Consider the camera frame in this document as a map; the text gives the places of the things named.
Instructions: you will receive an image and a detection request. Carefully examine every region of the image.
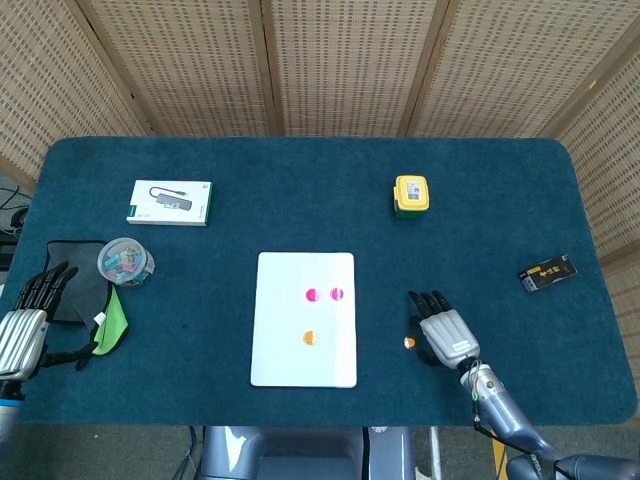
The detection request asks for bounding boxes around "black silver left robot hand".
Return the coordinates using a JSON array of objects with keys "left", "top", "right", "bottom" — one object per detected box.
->
[{"left": 0, "top": 262, "right": 96, "bottom": 381}]

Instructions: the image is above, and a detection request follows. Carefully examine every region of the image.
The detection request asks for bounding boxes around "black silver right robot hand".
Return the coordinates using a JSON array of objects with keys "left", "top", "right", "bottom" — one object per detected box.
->
[{"left": 407, "top": 289, "right": 481, "bottom": 372}]

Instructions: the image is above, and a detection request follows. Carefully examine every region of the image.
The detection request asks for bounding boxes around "white rectangular board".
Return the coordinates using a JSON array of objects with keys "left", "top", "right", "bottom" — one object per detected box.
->
[{"left": 249, "top": 251, "right": 359, "bottom": 389}]

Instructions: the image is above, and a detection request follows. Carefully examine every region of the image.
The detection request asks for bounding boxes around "grey and green cloth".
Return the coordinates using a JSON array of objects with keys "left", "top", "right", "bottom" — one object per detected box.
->
[{"left": 45, "top": 239, "right": 130, "bottom": 357}]

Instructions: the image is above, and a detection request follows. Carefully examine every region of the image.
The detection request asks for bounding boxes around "white table leg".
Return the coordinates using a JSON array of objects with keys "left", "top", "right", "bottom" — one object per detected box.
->
[{"left": 428, "top": 426, "right": 444, "bottom": 480}]

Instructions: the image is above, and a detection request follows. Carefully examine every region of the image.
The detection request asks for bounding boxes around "small black printed box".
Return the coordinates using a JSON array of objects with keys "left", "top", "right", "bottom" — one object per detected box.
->
[{"left": 517, "top": 253, "right": 578, "bottom": 295}]

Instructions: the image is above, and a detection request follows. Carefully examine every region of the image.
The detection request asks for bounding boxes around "clear jar of binder clips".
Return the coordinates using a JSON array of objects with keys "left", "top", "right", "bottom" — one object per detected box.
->
[{"left": 96, "top": 237, "right": 156, "bottom": 289}]

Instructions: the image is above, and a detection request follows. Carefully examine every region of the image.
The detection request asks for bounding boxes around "yellow lidded green container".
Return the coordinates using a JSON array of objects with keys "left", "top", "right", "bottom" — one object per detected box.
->
[{"left": 391, "top": 174, "right": 431, "bottom": 220}]

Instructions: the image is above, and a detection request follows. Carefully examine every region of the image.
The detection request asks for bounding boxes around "grey robot torso base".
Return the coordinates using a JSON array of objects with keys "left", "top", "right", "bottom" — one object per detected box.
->
[{"left": 199, "top": 425, "right": 416, "bottom": 480}]

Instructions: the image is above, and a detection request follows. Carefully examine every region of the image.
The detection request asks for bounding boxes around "blue felt table mat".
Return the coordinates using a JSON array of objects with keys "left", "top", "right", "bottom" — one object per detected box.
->
[{"left": 4, "top": 136, "right": 639, "bottom": 427}]

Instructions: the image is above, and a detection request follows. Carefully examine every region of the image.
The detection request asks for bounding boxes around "white green usb hub box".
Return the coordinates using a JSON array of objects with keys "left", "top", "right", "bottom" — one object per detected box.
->
[{"left": 125, "top": 179, "right": 214, "bottom": 227}]

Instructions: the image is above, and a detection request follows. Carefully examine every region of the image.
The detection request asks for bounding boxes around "woven bamboo folding screen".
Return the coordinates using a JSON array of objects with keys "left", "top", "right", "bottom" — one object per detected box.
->
[{"left": 0, "top": 0, "right": 640, "bottom": 381}]

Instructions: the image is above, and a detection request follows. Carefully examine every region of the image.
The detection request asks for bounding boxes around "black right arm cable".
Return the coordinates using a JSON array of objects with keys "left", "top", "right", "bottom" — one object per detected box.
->
[{"left": 469, "top": 372, "right": 591, "bottom": 480}]

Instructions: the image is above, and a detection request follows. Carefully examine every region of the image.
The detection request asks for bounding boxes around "black cables and gear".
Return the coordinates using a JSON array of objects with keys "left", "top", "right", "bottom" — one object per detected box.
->
[{"left": 0, "top": 184, "right": 32, "bottom": 271}]

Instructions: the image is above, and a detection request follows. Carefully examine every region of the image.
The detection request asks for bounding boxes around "blue cable under table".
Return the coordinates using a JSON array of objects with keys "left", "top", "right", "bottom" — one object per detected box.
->
[{"left": 179, "top": 425, "right": 203, "bottom": 480}]

